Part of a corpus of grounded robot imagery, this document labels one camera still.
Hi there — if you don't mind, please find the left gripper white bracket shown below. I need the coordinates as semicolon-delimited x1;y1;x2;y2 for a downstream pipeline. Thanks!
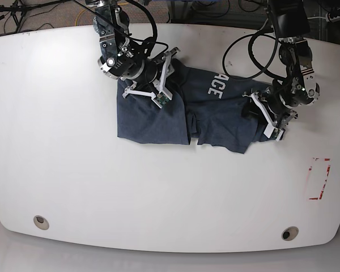
241;89;298;139

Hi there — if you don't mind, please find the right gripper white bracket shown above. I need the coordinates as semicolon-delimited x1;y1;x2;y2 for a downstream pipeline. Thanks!
121;47;179;102

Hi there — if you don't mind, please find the dark blue T-shirt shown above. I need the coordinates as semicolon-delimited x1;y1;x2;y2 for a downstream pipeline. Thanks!
117;59;268;154

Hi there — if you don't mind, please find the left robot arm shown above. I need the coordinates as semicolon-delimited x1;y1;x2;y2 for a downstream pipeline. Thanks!
243;1;320;142

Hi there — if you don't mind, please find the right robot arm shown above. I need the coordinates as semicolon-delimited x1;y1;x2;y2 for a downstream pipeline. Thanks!
86;1;179;108

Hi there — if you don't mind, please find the red tape rectangle marking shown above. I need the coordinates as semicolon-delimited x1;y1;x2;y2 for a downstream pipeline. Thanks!
304;158;331;201

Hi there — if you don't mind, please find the white power strip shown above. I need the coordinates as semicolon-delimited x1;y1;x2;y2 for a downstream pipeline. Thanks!
326;7;340;23

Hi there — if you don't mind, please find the black tripod stand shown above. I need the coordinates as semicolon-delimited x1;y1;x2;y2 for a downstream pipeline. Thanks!
0;0;74;32

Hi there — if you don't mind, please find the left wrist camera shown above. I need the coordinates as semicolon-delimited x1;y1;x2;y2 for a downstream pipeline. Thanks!
270;129;285;142

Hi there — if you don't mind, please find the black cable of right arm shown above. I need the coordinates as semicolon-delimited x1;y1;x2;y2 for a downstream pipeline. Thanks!
127;0;171;57

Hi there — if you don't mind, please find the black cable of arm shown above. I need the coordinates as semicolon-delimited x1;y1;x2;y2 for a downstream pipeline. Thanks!
222;0;290;86
127;0;171;57

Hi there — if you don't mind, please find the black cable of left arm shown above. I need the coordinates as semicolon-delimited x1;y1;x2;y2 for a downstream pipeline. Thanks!
222;0;290;86

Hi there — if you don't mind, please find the yellow cable on floor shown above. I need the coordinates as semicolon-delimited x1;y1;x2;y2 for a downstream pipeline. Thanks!
75;0;133;27

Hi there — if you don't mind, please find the right table cable grommet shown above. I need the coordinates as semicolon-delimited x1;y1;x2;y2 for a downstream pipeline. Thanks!
282;226;299;241

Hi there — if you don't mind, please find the table cable grommet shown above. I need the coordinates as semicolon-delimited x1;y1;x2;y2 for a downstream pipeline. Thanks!
33;215;49;231
282;226;299;241

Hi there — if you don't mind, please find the left table cable grommet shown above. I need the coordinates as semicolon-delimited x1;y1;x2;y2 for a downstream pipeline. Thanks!
33;215;49;231

